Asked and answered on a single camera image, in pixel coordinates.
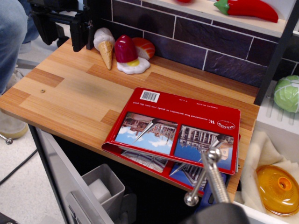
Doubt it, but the cream cloth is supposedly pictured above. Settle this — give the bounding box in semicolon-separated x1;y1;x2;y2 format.
241;131;299;213

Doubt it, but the red toy chili pepper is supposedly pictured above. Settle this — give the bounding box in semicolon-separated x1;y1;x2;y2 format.
214;0;278;23

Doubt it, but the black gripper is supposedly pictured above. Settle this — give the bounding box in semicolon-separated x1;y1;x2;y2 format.
180;147;250;224

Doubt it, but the toy salmon sushi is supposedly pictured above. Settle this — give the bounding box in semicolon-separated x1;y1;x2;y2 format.
132;37;156;60

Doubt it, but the grey plastic bin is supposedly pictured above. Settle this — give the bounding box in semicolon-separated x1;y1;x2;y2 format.
82;164;125;220

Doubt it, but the dark red toy dome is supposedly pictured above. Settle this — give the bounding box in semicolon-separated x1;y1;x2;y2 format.
114;35;138;63

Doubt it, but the orange glass lid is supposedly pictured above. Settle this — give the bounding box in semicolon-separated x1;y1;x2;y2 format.
256;165;299;217

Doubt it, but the toy fried egg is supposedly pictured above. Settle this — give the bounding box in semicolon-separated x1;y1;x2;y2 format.
117;57;150;75

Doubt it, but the black metal post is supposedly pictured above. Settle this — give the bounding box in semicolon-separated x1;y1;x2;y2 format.
254;0;299;106

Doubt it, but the white shoe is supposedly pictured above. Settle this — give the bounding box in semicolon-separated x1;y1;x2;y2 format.
0;112;28;139

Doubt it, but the red photo book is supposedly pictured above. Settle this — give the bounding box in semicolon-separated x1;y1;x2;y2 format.
102;88;241;189

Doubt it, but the toy ice cream cone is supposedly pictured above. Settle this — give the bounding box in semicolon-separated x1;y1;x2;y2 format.
93;28;115;70

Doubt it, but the green toy cabbage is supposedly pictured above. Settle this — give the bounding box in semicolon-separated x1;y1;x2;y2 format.
274;75;299;113

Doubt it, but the white dish rack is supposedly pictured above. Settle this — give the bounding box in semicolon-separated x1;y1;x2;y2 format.
255;81;299;151

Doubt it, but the black cable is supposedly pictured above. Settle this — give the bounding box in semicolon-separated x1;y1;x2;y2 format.
0;148;38;185

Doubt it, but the grey cabinet door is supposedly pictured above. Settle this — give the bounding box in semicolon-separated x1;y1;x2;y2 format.
36;128;113;224

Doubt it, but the red toy on shelf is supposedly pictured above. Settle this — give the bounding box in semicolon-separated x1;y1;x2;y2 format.
177;0;192;4

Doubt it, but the person leg in jeans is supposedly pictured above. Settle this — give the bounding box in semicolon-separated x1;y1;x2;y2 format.
0;0;39;94

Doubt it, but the wooden shelf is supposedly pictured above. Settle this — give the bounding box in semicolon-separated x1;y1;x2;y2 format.
147;0;295;37

